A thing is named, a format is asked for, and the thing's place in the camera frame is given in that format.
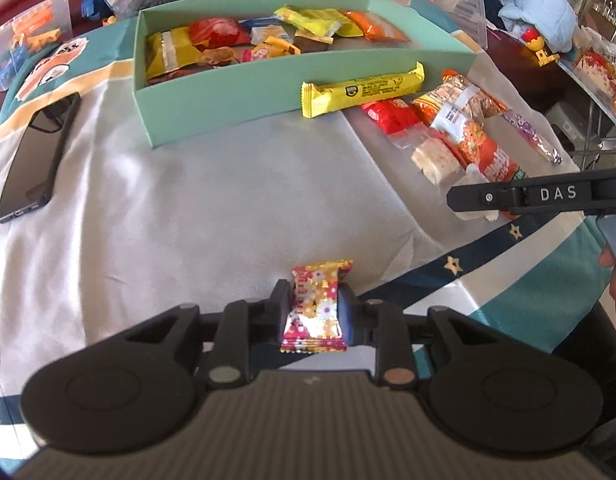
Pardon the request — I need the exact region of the printed blanket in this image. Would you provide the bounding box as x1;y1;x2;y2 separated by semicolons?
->
0;0;616;461

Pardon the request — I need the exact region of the olive yellow snack packet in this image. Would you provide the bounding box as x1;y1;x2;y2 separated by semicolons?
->
145;27;203;83

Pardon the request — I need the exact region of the clear plastic toy container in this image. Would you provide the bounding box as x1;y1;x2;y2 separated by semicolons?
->
0;0;73;93

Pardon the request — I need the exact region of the shiny red snack packet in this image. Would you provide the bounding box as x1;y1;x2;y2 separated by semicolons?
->
188;16;253;51

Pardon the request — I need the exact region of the long yellow snack bar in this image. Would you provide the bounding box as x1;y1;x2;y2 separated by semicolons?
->
301;61;425;120

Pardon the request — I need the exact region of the light blue padded jacket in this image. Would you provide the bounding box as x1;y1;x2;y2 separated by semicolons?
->
448;0;581;53

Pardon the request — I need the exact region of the yellow red toy figure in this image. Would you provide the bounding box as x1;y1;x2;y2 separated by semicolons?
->
520;25;561;68

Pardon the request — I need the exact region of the tan noodle snack packet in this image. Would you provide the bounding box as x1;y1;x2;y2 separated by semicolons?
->
442;69;512;117

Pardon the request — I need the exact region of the orange yellow snack packet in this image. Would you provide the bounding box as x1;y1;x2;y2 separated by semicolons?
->
243;35;301;63

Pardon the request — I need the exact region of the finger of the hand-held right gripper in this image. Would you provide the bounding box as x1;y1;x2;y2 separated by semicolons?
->
447;167;616;221

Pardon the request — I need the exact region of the purple candy stick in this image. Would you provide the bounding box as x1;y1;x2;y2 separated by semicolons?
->
502;107;563;166

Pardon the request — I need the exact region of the red brown snack packet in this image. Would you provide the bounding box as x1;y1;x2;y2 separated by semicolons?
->
193;45;243;68

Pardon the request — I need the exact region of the floral red gold candy packet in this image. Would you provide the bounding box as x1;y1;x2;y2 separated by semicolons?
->
279;259;353;355

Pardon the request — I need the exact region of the orange white noodle snack packet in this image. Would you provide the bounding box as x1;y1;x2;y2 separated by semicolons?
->
412;85;531;221

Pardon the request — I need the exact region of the red cracker packet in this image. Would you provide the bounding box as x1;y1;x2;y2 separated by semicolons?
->
362;99;468;186

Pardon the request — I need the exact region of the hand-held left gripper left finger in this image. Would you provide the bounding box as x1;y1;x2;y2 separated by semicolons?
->
103;280;293;392

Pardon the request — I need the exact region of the blue white snack packet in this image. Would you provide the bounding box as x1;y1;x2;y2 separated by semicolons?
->
240;16;289;31

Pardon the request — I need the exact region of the yellow green snack packet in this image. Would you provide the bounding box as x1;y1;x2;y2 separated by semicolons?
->
325;8;361;38

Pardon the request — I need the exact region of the glass side table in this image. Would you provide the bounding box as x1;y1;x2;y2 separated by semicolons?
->
542;25;616;171

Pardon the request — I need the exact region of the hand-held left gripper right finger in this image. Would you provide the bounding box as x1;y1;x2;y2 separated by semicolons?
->
338;284;524;392

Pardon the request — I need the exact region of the black smartphone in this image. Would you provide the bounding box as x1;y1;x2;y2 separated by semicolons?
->
0;92;82;223

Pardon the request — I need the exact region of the green cardboard box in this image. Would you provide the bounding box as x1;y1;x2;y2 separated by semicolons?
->
133;0;478;150

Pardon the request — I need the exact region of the bright yellow snack packet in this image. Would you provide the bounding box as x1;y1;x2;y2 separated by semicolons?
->
274;5;333;40

